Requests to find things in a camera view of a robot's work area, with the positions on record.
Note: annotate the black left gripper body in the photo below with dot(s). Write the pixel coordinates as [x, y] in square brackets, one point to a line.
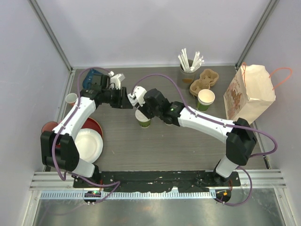
[114, 97]

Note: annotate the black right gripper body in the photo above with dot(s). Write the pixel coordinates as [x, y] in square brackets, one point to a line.
[149, 112]

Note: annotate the brown pulp cup carrier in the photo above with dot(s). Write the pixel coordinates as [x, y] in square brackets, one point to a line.
[207, 79]

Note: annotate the bear print paper bag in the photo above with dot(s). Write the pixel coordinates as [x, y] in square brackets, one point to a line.
[251, 92]

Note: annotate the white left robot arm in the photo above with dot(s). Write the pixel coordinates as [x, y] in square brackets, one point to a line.
[58, 147]

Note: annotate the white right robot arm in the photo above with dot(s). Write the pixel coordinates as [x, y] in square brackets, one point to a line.
[236, 135]

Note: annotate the blue ceramic dish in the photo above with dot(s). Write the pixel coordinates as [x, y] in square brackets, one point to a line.
[86, 84]

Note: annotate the small pink cup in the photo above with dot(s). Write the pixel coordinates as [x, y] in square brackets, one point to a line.
[71, 98]

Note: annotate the grey straw holder cup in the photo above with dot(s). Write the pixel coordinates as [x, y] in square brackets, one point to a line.
[184, 79]

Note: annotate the stacked green paper cups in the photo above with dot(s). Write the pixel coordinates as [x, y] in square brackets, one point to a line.
[205, 98]

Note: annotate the white paper plate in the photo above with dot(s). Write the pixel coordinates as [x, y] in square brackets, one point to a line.
[89, 144]

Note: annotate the pink floral mug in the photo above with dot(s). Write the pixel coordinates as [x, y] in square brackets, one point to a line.
[49, 126]

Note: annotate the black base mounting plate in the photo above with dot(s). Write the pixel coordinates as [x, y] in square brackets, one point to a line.
[187, 181]

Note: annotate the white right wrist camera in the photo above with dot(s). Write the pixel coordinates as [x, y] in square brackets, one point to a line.
[136, 98]

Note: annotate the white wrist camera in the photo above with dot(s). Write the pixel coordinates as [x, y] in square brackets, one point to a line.
[136, 98]
[115, 80]

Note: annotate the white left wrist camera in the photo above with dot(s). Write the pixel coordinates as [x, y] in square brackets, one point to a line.
[115, 80]

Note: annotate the white slotted cable duct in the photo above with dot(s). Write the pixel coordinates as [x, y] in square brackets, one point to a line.
[90, 195]

